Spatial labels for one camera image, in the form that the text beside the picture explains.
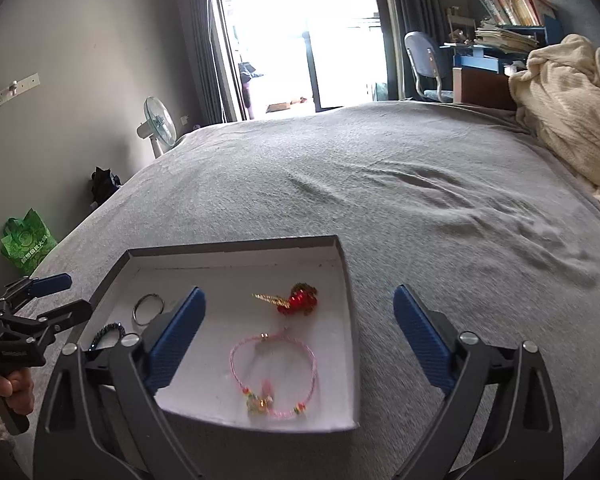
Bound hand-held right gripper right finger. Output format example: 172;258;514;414
393;284;566;480

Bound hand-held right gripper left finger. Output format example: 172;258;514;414
32;286;207;480

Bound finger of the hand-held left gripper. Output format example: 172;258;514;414
10;301;93;336
0;273;73;311

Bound grey cardboard box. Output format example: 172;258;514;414
77;235;361;432

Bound person's left hand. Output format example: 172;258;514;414
0;366;36;417

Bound green plastic bag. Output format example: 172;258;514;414
0;208;58;276

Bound black bag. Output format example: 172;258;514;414
90;166;123;206

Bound red bead charm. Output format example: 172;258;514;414
252;282;321;317

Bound white standing fan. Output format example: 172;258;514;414
136;96;177;158

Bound blue desk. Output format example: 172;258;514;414
440;42;536;111

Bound cream blanket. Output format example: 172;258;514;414
509;33;600;241

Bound hanging dark clothes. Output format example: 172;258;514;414
237;60;263;91

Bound dark curtain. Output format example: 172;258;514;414
377;0;461;101
177;0;226;126

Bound blue desk chair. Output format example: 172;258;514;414
404;31;455;103

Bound glass sliding door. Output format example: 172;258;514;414
207;0;396;122

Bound stack of papers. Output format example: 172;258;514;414
474;20;538;53

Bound small wooden rack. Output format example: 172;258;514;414
446;6;476;43

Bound blue book rack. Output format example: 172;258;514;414
542;15;563;43

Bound row of books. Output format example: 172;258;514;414
479;0;556;28

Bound dark blue beaded bracelet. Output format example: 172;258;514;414
87;323;127;352

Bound silver ring bracelet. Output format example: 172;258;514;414
132;294;166;326

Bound pink cord bracelet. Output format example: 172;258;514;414
229;328;318;420

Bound white wall hook rail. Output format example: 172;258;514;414
0;73;41;107

